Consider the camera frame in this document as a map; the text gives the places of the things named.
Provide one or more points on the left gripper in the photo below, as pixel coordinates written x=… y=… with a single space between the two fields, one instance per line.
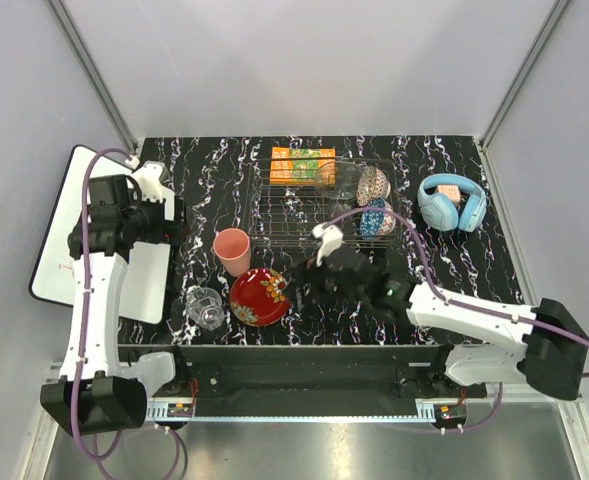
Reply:
x=169 y=231

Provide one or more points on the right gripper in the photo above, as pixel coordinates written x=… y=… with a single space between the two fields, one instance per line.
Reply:
x=306 y=273

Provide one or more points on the blue triangle pattern bowl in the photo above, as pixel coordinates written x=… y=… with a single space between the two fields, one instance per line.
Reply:
x=378 y=220

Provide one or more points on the beige patterned bowl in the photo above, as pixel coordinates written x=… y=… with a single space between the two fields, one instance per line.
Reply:
x=373 y=183

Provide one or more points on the red floral plate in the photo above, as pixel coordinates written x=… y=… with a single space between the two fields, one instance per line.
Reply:
x=257 y=297

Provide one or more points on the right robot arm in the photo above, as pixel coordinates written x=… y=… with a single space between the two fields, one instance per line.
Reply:
x=542 y=346

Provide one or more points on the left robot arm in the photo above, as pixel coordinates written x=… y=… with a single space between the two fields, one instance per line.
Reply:
x=94 y=393

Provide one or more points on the pink plastic cup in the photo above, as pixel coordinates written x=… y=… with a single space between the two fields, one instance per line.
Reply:
x=233 y=248

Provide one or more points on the white board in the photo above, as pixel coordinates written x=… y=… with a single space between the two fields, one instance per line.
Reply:
x=143 y=293

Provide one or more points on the clear glass cup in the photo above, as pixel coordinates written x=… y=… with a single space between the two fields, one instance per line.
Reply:
x=205 y=307

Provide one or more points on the light blue headphones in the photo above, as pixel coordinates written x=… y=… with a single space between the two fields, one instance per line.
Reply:
x=440 y=213

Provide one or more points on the orange patterned box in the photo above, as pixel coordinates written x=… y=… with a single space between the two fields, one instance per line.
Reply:
x=302 y=167

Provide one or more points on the pink cube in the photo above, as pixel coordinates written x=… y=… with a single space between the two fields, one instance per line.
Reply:
x=451 y=192

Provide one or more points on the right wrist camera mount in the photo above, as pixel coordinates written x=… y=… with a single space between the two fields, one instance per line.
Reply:
x=329 y=238

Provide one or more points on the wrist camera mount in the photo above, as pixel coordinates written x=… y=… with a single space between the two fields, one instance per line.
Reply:
x=147 y=182
x=329 y=238

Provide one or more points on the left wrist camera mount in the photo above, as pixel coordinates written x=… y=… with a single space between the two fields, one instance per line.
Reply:
x=147 y=182

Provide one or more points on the wire dish rack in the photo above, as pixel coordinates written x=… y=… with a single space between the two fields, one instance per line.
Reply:
x=284 y=215

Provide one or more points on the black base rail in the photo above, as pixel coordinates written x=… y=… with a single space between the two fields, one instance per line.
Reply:
x=307 y=382

